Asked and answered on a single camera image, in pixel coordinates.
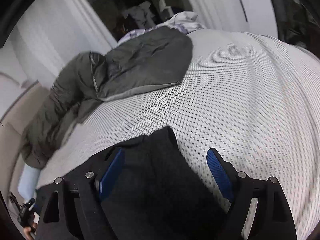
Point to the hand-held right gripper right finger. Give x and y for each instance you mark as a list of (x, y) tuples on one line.
[(220, 172)]

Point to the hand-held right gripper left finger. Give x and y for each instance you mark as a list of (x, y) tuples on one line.
[(110, 172)]

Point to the black pants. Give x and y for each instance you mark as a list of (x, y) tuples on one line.
[(162, 180)]

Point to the person's left hand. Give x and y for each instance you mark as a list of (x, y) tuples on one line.
[(31, 228)]

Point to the light blue pillow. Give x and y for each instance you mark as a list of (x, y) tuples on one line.
[(28, 180)]

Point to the grey duvet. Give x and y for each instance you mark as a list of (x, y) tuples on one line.
[(140, 62)]

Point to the black thin pole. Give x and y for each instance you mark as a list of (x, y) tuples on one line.
[(239, 2)]

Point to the white office chair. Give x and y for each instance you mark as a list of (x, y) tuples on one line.
[(165, 7)]

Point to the glass door wardrobe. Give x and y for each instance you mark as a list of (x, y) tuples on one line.
[(295, 12)]

